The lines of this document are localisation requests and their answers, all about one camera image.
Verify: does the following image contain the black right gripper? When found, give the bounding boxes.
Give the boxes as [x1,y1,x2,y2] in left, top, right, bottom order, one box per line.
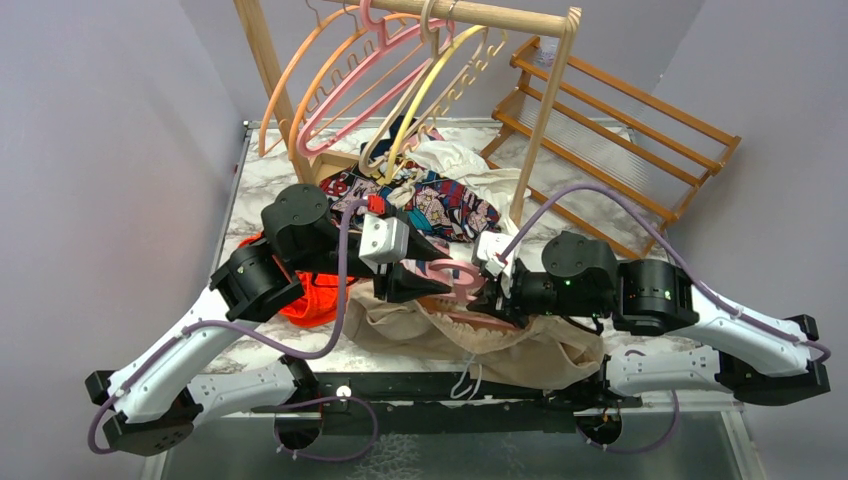
[467,261,609,330]

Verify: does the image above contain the pink hanger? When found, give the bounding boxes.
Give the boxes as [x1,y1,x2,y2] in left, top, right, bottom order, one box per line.
[418,260,517,332]
[290,1,445,157]

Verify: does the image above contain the beige shorts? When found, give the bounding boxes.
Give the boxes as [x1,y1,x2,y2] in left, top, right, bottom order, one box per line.
[343,283,605,390]

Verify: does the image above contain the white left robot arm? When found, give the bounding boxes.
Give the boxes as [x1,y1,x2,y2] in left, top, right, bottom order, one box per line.
[85,184,448,457]

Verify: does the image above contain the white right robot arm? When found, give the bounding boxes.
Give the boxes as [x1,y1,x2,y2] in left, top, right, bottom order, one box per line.
[469,231,830,407]

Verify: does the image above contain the comic print shorts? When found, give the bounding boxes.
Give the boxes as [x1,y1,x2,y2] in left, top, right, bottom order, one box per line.
[319,166,501,243]

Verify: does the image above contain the yellow hanger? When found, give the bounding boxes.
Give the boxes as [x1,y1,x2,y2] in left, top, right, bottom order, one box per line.
[358,24,508,186]

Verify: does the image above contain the beige hanger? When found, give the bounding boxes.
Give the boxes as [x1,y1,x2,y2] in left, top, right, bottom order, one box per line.
[357,0,488,172]

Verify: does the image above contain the inner orange hanger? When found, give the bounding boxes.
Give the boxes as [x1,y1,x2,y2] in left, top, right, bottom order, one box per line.
[269,1,421,158]

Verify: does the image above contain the orange hanger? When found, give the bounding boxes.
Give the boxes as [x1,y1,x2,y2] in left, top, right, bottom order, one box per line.
[269,1,421,158]
[258,1,360,157]

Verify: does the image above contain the cream notched hanger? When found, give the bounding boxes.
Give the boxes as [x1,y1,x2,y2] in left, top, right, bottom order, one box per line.
[384,1,508,167]

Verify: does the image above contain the outer orange hanger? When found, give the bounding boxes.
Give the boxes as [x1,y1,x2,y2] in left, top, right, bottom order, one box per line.
[258,1,360,157]

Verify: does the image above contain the white garment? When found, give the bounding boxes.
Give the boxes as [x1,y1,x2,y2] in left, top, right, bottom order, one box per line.
[407,140,521,235]

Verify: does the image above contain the wooden clothes rack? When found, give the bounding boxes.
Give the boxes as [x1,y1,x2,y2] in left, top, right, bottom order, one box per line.
[234,1,582,193]

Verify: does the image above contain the dark navy garment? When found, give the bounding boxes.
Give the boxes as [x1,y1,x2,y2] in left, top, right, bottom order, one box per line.
[369,115,405,160]

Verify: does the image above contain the orange wooden slatted shelf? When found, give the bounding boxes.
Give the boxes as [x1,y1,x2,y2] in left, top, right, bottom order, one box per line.
[481,37,741,232]

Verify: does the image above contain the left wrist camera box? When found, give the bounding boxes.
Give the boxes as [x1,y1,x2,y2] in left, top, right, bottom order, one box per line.
[359,195,409,270]

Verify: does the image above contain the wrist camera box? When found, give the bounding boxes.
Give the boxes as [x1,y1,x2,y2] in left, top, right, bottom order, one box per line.
[472,231,517,298]
[359,195,409,270]

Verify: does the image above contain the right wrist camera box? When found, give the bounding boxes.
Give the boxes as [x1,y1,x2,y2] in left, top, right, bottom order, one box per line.
[472,231,517,298]

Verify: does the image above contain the black mounting rail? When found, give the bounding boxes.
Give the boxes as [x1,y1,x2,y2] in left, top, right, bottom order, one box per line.
[253,358,642,463]

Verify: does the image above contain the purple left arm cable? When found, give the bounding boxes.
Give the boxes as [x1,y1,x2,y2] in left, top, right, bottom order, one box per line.
[87,198,372,456]

